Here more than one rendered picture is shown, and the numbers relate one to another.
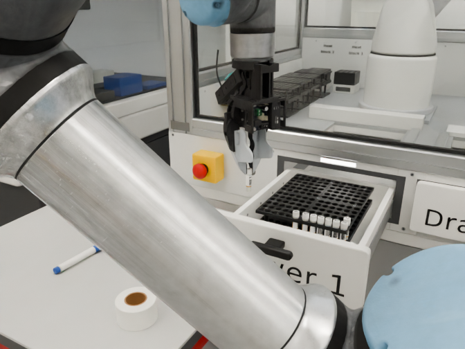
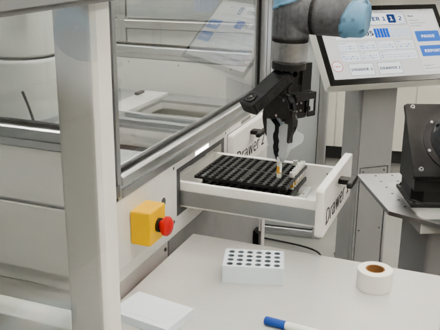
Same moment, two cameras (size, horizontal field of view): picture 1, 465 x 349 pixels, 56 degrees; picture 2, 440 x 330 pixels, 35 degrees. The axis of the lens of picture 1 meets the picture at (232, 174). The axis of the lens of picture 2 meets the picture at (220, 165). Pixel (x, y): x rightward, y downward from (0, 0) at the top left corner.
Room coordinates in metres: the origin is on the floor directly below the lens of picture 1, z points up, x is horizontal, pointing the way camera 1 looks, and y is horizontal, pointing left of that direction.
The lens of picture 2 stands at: (1.08, 1.38, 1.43)
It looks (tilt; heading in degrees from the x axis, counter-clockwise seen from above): 18 degrees down; 263
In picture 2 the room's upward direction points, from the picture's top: 1 degrees clockwise
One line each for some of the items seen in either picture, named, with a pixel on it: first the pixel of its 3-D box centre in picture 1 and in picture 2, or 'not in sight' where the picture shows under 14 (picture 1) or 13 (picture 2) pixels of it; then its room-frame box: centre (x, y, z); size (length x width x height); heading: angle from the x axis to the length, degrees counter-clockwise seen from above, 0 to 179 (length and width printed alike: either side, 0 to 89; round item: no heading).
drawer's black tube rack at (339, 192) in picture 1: (317, 212); (251, 183); (0.81, -0.17, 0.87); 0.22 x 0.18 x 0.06; 151
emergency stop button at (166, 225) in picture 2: (201, 170); (164, 225); (1.03, 0.08, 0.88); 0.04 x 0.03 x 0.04; 61
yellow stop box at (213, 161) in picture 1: (207, 166); (149, 222); (1.05, 0.06, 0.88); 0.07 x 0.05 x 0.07; 61
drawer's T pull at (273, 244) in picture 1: (272, 246); (347, 181); (0.61, -0.07, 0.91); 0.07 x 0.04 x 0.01; 61
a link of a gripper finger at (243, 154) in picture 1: (245, 154); (293, 141); (0.75, -0.02, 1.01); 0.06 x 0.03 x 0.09; 31
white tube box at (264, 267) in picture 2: not in sight; (253, 266); (0.84, 0.09, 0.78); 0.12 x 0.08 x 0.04; 168
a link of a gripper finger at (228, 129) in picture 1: (236, 127); (287, 122); (0.76, -0.01, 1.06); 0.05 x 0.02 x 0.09; 121
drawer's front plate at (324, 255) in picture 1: (279, 256); (334, 192); (0.63, -0.08, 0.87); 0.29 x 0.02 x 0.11; 61
